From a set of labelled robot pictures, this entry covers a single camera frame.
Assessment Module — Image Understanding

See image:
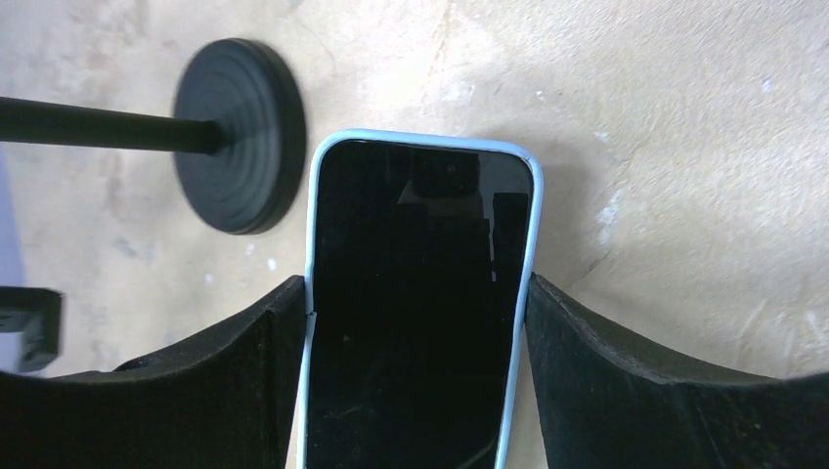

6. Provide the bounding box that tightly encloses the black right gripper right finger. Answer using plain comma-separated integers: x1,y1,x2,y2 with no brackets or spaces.
525,275,828,468

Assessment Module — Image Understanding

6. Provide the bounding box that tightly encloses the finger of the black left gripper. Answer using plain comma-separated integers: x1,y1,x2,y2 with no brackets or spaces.
1,286,64,373

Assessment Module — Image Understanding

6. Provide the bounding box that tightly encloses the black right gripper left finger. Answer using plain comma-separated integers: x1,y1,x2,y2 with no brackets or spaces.
1,276,306,468

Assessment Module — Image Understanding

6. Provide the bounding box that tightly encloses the blue case phone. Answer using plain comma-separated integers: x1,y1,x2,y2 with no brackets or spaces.
296,129,544,468

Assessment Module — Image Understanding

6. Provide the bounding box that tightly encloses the black round base phone stand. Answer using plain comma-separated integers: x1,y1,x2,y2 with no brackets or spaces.
1,38,308,235

